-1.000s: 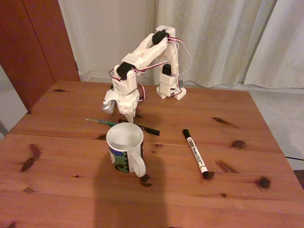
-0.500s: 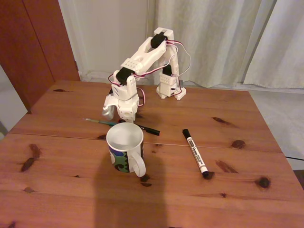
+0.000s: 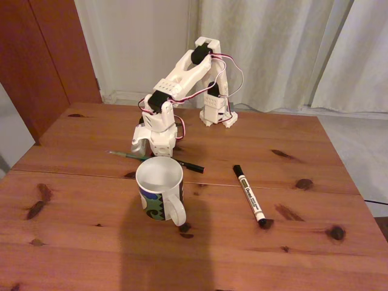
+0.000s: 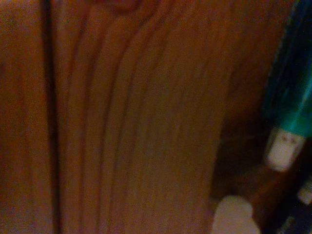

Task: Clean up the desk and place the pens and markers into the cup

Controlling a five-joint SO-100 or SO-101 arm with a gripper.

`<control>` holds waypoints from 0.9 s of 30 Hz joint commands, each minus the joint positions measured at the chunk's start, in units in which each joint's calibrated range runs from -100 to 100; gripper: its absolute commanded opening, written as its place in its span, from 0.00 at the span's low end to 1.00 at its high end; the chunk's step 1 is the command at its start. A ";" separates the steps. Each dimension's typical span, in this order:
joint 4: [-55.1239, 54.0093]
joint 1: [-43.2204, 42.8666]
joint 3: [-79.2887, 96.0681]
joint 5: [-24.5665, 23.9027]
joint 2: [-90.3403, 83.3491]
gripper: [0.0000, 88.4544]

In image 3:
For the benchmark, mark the white curtain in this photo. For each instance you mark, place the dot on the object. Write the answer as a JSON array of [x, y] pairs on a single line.
[[363, 60], [288, 36]]

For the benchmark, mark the silver camera box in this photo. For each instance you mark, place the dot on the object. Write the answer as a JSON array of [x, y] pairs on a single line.
[[139, 148]]

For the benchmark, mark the white patterned mug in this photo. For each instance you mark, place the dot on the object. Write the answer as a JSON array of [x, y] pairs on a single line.
[[159, 182]]

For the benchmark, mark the green mechanical pencil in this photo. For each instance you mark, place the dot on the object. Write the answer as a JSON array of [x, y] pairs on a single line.
[[127, 155]]

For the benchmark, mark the black pen with red end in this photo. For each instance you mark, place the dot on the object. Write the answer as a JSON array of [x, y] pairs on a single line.
[[191, 166]]

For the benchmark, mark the black and white marker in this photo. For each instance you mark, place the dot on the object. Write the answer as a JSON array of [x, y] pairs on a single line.
[[250, 195]]

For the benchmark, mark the brown wooden cabinet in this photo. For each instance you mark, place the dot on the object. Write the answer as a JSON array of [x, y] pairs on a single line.
[[36, 60]]

